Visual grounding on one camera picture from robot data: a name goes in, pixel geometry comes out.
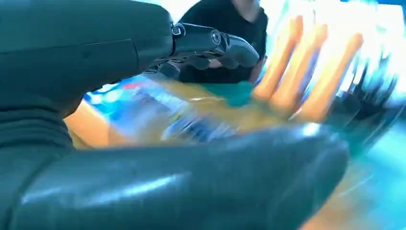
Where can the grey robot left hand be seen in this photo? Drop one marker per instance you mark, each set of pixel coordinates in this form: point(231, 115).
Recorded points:
point(79, 47)

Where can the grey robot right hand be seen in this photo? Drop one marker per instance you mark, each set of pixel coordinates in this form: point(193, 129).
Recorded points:
point(371, 108)

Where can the orange drink bottle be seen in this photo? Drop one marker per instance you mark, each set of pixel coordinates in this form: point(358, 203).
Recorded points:
point(279, 60)
point(104, 133)
point(298, 73)
point(330, 82)

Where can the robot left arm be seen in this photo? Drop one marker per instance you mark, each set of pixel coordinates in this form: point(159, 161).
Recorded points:
point(31, 130)

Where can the person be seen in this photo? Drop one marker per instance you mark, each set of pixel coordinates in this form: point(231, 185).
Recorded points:
point(203, 14)

